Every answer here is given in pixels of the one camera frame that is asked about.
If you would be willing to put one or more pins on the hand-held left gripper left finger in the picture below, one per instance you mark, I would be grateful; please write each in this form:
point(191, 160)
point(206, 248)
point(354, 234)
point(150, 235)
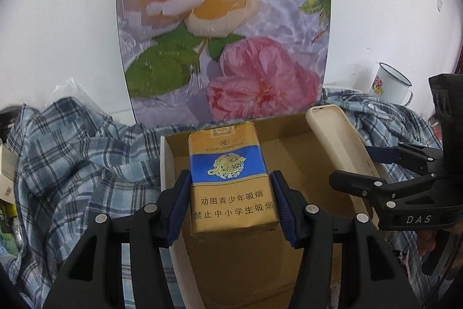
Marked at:
point(177, 209)

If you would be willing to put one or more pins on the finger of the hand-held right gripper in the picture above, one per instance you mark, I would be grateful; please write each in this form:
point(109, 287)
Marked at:
point(347, 180)
point(378, 154)

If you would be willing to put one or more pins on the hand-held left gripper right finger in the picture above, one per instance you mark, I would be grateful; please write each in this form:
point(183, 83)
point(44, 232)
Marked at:
point(285, 213)

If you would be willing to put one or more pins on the cardboard box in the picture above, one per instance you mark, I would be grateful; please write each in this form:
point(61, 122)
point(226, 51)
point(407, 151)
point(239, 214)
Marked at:
point(311, 171)

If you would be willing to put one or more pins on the beige phone case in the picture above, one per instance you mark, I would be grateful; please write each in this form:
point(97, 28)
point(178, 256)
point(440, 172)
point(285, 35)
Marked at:
point(336, 135)

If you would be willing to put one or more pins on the gold and blue cigarette pack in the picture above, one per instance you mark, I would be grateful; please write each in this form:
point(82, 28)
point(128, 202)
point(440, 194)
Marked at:
point(231, 211)

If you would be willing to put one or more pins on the person's right hand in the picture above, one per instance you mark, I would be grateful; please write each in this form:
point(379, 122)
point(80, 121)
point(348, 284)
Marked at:
point(430, 242)

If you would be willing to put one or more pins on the white enamel mug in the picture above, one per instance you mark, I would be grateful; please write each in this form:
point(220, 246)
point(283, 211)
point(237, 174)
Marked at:
point(389, 86)

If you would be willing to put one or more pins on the blue plaid shirt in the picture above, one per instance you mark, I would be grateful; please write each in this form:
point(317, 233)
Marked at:
point(90, 164)

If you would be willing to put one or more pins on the clear plastic bag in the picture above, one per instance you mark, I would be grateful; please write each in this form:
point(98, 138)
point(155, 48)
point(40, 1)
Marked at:
point(74, 90)

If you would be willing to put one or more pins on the green tissue pack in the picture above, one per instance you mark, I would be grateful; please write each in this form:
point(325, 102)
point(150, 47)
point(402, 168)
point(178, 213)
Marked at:
point(7, 218)

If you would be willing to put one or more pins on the floral box lid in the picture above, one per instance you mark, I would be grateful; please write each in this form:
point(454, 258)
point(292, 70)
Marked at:
point(224, 41)

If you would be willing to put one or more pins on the small cream box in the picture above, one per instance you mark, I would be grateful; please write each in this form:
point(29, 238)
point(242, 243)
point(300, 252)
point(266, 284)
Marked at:
point(5, 171)

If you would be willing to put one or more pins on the white wall hook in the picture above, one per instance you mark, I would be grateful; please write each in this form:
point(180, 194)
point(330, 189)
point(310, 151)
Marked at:
point(440, 3)

